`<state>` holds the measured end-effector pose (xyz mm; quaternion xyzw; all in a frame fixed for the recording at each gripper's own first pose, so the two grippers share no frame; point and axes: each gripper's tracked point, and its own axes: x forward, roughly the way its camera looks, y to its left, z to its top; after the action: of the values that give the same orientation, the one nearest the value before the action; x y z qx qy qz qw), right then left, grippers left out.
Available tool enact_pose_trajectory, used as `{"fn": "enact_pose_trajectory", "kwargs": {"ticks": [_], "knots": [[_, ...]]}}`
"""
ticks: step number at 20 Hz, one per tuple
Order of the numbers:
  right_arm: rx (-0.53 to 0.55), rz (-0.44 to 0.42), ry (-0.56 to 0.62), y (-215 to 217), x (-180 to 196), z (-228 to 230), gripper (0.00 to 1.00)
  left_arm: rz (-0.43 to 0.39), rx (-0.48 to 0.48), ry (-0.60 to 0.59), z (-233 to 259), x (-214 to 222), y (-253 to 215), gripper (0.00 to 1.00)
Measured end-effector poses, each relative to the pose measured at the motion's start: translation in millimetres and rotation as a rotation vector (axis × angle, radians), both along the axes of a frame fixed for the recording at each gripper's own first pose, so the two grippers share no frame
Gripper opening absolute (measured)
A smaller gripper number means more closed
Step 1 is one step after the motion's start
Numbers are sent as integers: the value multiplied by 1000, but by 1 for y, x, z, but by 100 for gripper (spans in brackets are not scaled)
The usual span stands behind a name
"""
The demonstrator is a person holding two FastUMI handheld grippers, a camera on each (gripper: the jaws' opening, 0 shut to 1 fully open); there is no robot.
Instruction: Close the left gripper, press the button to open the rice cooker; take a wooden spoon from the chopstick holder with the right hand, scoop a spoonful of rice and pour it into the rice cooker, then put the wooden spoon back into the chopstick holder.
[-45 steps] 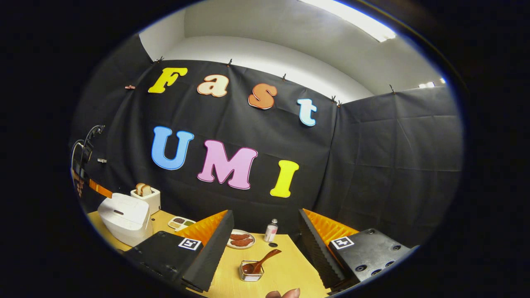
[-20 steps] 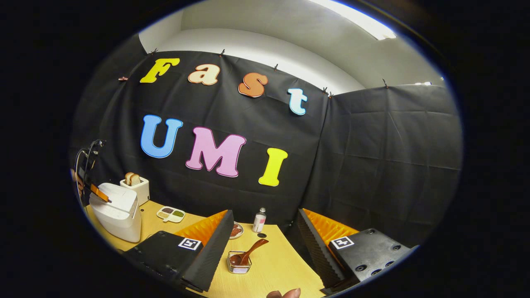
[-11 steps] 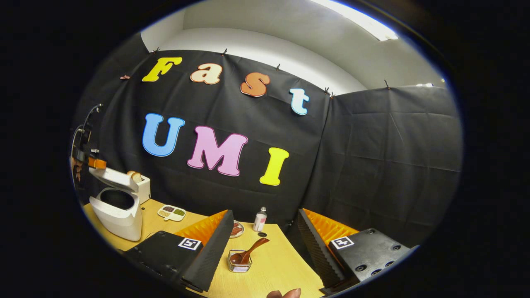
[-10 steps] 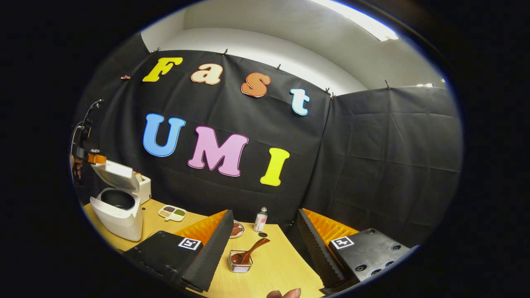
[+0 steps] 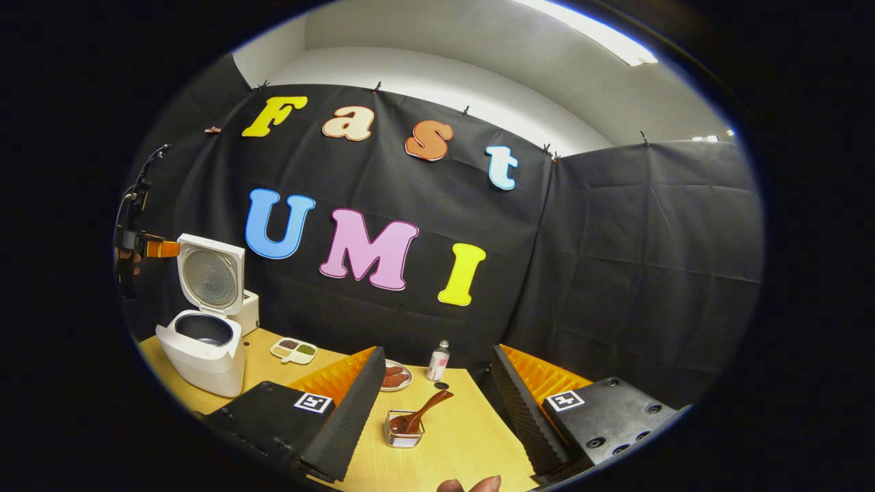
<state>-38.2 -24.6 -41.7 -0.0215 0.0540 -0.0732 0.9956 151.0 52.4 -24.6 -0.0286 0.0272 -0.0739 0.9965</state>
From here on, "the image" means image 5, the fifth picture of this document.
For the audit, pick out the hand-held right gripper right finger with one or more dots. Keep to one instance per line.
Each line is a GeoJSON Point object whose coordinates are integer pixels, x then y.
{"type": "Point", "coordinates": [526, 417]}

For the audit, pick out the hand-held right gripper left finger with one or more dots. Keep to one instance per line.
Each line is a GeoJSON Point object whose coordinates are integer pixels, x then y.
{"type": "Point", "coordinates": [355, 410]}

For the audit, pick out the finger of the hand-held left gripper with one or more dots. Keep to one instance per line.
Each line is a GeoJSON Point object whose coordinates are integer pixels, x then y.
{"type": "Point", "coordinates": [164, 249]}

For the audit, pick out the brown wooden spoon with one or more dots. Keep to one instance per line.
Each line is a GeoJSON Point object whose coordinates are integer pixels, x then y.
{"type": "Point", "coordinates": [431, 406]}

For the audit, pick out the white rice cooker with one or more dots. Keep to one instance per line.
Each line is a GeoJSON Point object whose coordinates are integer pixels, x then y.
{"type": "Point", "coordinates": [205, 369]}

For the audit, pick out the red sausage piece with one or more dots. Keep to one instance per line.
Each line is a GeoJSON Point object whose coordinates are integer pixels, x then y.
{"type": "Point", "coordinates": [396, 380]}
{"type": "Point", "coordinates": [394, 371]}

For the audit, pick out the white round plate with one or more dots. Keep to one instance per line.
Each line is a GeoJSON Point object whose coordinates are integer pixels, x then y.
{"type": "Point", "coordinates": [407, 380]}

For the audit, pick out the white divided bean dish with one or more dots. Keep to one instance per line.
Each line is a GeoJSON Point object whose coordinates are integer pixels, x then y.
{"type": "Point", "coordinates": [294, 350]}

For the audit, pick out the clear bottle with pink label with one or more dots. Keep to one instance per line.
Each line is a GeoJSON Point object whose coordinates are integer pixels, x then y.
{"type": "Point", "coordinates": [437, 365]}

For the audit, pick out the white toaster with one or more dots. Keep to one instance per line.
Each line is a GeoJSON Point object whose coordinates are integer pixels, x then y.
{"type": "Point", "coordinates": [250, 311]}

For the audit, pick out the black backdrop cloth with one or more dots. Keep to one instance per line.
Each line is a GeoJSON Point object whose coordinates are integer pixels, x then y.
{"type": "Point", "coordinates": [615, 273]}

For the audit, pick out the long ceiling light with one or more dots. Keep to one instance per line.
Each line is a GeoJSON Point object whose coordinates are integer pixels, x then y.
{"type": "Point", "coordinates": [601, 37]}

